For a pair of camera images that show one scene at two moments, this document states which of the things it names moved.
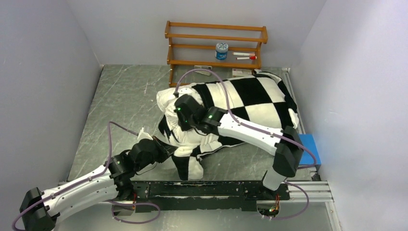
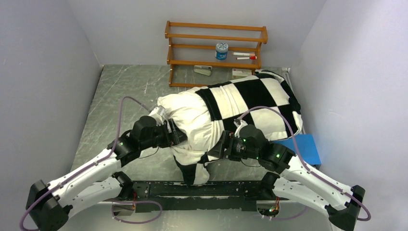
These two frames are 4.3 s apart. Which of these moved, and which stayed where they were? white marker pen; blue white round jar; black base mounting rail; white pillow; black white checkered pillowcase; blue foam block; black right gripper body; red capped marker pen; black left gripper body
Moved: black right gripper body; black left gripper body; black white checkered pillowcase; white pillow
Stayed: red capped marker pen; blue white round jar; white marker pen; black base mounting rail; blue foam block
